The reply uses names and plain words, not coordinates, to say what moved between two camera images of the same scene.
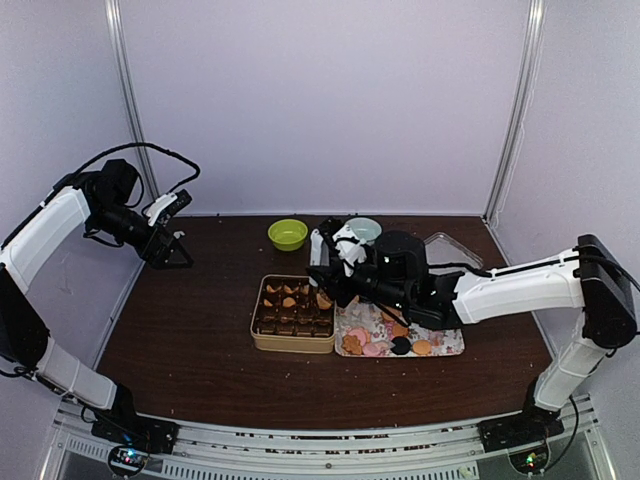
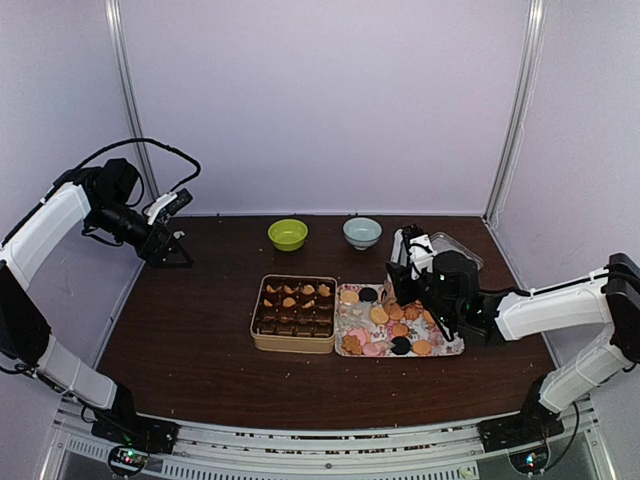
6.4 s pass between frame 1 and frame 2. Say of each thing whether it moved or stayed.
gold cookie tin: stayed
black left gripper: stayed
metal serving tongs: moved
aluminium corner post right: stayed
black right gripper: moved
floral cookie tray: stayed
